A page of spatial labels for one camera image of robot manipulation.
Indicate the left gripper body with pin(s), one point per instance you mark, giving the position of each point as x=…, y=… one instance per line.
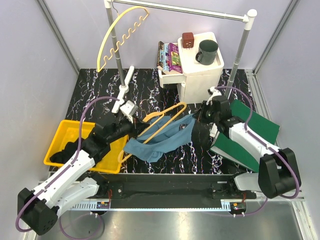
x=134, y=132

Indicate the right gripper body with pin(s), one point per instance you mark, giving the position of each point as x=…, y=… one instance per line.
x=207, y=115

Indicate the blue tank top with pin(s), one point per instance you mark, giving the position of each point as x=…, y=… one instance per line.
x=174, y=135

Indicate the orange-yellow plastic hanger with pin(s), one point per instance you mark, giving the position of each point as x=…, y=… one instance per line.
x=174, y=112

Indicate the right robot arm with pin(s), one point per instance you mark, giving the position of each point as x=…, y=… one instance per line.
x=278, y=171

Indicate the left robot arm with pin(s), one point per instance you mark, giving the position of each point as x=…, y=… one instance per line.
x=41, y=207

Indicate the white side cabinet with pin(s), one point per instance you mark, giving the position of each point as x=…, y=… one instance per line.
x=195, y=80

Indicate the green folder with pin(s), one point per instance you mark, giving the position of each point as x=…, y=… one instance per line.
x=236, y=153

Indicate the purple book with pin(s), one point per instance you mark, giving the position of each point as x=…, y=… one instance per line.
x=174, y=59

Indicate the dark green mug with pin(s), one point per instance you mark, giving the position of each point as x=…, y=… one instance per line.
x=207, y=51

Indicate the blue book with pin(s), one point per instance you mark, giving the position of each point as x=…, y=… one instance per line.
x=165, y=58

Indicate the brown cube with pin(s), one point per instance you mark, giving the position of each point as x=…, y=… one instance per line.
x=187, y=40

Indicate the yellow plastic bin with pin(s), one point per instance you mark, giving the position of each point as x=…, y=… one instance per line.
x=68, y=131

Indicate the black cloth in bin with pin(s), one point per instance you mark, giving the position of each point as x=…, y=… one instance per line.
x=61, y=157

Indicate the dark brown book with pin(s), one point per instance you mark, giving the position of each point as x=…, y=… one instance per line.
x=160, y=55

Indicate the white clothes rack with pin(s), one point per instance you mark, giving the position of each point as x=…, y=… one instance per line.
x=247, y=19

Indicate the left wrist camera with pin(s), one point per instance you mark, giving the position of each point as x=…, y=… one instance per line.
x=128, y=109

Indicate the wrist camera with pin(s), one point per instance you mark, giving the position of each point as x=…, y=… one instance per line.
x=128, y=109
x=213, y=92

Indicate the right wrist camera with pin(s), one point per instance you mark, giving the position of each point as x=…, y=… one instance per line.
x=213, y=92

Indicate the aluminium frame rail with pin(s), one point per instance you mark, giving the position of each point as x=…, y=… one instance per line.
x=194, y=203

